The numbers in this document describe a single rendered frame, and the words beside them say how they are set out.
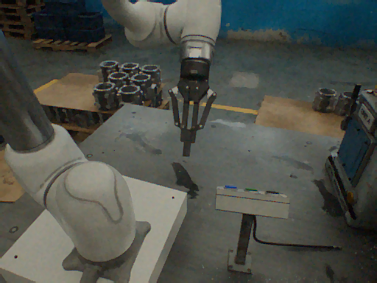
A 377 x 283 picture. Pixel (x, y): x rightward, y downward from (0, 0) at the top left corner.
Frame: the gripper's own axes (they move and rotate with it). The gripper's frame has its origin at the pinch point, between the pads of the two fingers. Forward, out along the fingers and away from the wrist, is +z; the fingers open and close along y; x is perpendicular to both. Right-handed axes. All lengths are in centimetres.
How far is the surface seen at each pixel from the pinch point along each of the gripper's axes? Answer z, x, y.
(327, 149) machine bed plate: -6, 64, 55
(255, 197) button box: 11.3, -3.5, 17.7
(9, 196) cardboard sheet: 49, 123, -147
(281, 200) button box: 11.2, -3.5, 23.6
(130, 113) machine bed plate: -16, 77, -44
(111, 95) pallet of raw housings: -41, 158, -93
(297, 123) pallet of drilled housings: -37, 211, 76
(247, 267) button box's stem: 33.2, 12.8, 19.0
